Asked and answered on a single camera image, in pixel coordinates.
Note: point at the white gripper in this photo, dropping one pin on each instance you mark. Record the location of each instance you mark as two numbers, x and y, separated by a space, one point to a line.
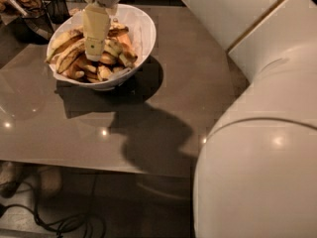
96 22

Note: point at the snack bag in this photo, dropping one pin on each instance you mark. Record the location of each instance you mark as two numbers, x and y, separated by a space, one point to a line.
22 7

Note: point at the white bowl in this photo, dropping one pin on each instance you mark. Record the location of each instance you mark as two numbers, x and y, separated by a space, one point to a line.
143 35

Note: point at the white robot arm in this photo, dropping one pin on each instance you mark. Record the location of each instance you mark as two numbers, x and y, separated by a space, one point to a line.
256 173

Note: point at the black mesh cup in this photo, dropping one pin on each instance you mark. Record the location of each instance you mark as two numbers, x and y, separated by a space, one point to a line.
57 10

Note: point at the black mesh basket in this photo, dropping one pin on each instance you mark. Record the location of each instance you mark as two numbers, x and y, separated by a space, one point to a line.
33 30

